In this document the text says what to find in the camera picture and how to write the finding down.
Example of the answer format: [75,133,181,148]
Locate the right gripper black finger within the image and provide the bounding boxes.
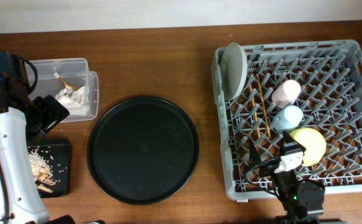
[248,138,262,167]
[282,131,305,149]

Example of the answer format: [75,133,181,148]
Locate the yellow bowl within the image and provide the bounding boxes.
[289,128,327,167]

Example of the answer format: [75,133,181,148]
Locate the light blue cup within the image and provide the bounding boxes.
[274,105,303,133]

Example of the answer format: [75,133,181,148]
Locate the wooden chopstick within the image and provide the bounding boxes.
[256,74,271,139]
[249,84,261,138]

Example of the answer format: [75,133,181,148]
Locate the pink cup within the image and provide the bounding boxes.
[271,80,302,109]

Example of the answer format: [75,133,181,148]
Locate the white napkin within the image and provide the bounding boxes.
[55,86,89,116]

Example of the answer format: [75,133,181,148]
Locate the food scraps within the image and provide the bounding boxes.
[28,147,70,198]

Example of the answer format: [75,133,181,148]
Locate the grey plate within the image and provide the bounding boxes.
[220,42,248,100]

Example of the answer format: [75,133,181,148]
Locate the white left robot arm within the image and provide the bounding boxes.
[0,52,69,223]

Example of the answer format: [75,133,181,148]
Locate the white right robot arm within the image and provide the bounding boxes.
[248,131,325,224]

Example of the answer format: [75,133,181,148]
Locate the waste in clear bin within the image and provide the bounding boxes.
[53,72,78,95]

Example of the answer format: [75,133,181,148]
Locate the grey dishwasher rack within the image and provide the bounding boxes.
[211,40,362,202]

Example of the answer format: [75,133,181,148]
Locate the clear plastic waste bin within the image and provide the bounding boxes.
[29,58,99,123]

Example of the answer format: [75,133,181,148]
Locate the black rectangular bin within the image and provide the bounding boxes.
[27,138,72,198]

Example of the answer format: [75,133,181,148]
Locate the round black tray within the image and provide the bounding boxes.
[86,96,200,205]

